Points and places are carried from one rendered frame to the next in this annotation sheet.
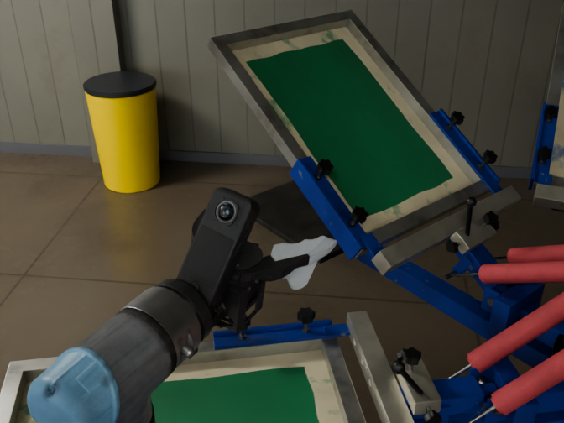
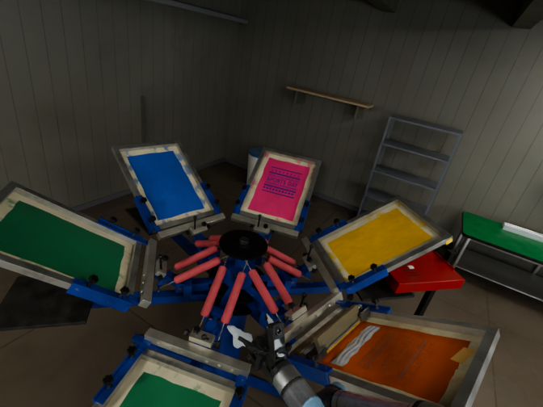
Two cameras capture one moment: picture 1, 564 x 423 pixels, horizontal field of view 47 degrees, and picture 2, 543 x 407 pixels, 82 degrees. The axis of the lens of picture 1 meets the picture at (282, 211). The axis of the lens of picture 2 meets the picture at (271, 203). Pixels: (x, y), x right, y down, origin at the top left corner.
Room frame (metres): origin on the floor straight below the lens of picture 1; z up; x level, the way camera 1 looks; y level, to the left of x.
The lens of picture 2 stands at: (0.41, 0.69, 2.47)
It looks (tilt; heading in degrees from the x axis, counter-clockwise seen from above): 27 degrees down; 289
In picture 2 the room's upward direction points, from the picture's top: 10 degrees clockwise
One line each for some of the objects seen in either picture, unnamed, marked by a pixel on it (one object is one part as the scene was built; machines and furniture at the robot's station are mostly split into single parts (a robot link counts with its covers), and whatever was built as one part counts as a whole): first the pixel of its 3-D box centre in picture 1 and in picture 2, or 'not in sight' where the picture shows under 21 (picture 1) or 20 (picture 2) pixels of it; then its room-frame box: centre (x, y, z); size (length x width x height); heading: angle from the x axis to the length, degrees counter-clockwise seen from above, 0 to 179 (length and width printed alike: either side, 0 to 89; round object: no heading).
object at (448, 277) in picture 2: not in sight; (411, 266); (-0.02, -1.72, 1.06); 0.61 x 0.46 x 0.12; 39
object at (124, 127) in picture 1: (126, 133); not in sight; (4.02, 1.05, 0.36); 0.47 x 0.45 x 0.72; 83
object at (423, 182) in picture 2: not in sight; (403, 182); (0.12, -4.32, 0.91); 0.96 x 0.40 x 1.82; 173
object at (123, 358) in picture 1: (102, 382); (305, 404); (0.41, 0.15, 1.65); 0.11 x 0.08 x 0.09; 149
